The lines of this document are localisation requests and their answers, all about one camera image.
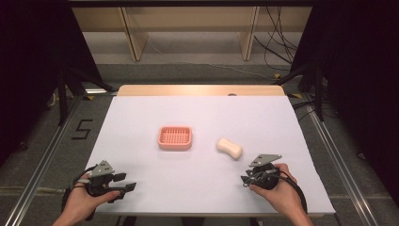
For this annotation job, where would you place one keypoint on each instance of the pink soap dish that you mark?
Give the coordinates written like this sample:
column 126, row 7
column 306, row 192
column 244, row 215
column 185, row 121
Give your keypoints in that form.
column 175, row 138

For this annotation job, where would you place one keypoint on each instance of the person's left hand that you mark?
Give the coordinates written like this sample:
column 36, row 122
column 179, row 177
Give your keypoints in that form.
column 84, row 201

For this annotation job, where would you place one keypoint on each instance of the dark round table grommet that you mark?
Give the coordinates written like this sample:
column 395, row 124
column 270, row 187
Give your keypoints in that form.
column 232, row 94

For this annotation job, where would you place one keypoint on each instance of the person's right hand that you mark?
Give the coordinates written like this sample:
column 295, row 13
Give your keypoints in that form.
column 278, row 194

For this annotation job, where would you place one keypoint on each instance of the light wooden furniture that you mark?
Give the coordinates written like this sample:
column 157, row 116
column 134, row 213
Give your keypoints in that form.
column 191, row 22

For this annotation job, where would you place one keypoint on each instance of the black curtain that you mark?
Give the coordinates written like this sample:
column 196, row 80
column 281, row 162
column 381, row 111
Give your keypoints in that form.
column 363, row 78
column 34, row 69

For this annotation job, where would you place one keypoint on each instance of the white table sheet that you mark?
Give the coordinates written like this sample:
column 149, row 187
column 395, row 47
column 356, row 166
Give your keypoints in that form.
column 194, row 175

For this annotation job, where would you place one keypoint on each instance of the metal floor rail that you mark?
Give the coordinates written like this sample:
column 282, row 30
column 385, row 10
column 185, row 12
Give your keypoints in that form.
column 40, row 163
column 342, row 163

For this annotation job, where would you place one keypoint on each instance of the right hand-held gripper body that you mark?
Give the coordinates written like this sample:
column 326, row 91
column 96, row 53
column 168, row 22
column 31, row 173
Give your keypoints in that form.
column 265, row 175

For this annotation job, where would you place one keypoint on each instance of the black tripod stand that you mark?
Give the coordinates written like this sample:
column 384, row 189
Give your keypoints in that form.
column 313, row 81
column 67, row 91

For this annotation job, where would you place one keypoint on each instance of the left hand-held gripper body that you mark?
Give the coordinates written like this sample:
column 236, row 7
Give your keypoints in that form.
column 99, row 175

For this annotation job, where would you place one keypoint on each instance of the cream soap bar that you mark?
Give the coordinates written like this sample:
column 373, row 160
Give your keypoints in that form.
column 229, row 148

